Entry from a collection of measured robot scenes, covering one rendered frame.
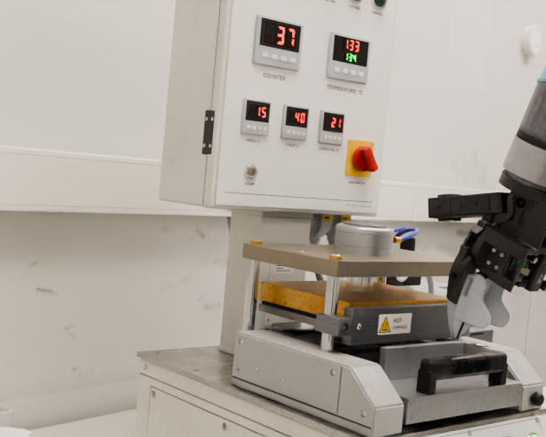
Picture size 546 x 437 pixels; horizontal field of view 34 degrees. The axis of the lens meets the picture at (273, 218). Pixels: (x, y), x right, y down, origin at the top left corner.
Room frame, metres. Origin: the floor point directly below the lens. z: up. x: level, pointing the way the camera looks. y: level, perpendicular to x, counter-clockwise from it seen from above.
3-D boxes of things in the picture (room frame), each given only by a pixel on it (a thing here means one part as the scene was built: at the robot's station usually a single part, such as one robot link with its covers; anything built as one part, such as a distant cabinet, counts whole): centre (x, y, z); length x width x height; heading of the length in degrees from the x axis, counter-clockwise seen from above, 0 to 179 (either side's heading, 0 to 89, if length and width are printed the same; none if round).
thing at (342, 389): (1.07, -0.06, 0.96); 0.25 x 0.05 x 0.07; 41
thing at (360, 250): (1.25, -0.12, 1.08); 0.31 x 0.24 x 0.13; 131
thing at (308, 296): (1.22, -0.13, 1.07); 0.22 x 0.17 x 0.10; 131
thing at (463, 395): (1.17, -0.16, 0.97); 0.30 x 0.22 x 0.08; 41
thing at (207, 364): (1.24, -0.10, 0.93); 0.46 x 0.35 x 0.01; 41
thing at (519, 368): (1.24, -0.28, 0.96); 0.26 x 0.05 x 0.07; 41
